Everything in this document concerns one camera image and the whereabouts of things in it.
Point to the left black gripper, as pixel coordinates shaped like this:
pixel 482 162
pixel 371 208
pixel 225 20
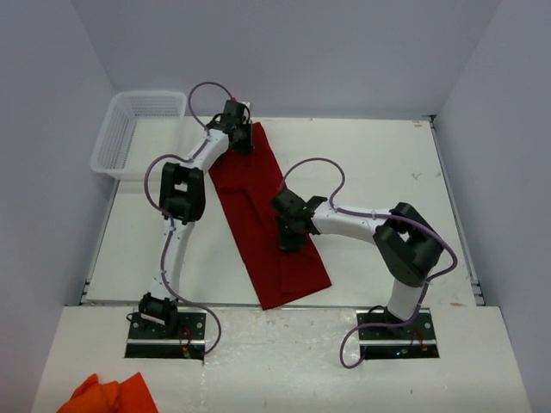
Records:
pixel 247 145

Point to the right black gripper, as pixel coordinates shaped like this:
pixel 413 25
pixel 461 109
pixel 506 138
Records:
pixel 287 243

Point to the red t shirt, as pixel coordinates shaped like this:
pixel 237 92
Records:
pixel 245 184

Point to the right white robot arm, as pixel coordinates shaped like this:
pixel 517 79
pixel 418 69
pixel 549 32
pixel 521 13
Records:
pixel 403 238

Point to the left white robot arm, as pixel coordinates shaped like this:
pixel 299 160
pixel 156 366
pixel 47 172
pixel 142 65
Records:
pixel 175 187

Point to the white plastic basket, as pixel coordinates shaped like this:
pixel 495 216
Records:
pixel 138 127

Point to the orange cloth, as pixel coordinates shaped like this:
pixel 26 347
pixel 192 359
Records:
pixel 130 395

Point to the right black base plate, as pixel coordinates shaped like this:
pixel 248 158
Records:
pixel 415 341

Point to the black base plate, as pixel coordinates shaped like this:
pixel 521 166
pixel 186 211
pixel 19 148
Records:
pixel 182 339
pixel 415 341

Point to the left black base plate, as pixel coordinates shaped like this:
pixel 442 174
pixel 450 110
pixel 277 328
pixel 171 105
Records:
pixel 182 339

